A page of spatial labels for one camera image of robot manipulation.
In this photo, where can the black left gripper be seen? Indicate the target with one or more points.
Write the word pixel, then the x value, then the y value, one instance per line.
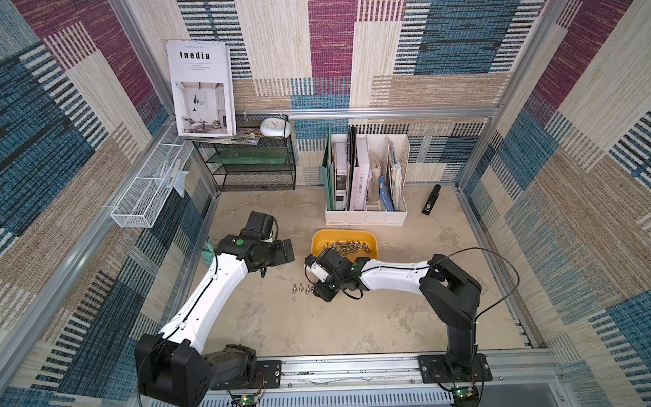
pixel 279 254

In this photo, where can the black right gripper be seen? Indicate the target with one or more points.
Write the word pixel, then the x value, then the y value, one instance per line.
pixel 328 287

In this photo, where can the yellow oval storage tray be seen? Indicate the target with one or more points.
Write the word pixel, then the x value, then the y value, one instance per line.
pixel 331 235

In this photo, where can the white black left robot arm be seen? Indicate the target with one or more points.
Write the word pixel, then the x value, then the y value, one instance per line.
pixel 170 364

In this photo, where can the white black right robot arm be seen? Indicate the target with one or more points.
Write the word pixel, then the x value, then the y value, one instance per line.
pixel 452 293

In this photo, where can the green spray bottle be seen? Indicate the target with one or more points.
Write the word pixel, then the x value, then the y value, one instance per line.
pixel 208 253

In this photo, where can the blue booklet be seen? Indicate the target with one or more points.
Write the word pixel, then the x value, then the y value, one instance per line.
pixel 385 195

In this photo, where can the white pink book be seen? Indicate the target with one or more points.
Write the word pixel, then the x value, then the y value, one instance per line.
pixel 361 175

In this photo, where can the green folder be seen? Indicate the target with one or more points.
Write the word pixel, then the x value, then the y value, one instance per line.
pixel 326 173

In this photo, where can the white perforated file organizer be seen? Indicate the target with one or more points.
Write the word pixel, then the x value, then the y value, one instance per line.
pixel 389 158

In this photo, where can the black stapler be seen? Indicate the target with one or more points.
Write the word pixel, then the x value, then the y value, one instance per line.
pixel 431 200

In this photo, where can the white round alarm clock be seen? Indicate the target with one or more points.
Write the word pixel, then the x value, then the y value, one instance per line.
pixel 275 127

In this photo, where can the white Inedia magazine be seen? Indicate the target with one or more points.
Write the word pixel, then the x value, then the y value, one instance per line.
pixel 202 88

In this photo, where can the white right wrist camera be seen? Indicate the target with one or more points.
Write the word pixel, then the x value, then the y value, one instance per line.
pixel 319 272

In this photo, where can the black wire mesh shelf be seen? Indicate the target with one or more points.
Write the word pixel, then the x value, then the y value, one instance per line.
pixel 249 161

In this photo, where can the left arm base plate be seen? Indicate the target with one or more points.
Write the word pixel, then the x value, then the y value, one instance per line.
pixel 267 375

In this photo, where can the white wire wall basket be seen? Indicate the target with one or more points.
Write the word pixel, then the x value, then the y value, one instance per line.
pixel 147 193

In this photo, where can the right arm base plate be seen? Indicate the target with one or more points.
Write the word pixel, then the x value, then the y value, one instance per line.
pixel 436 368

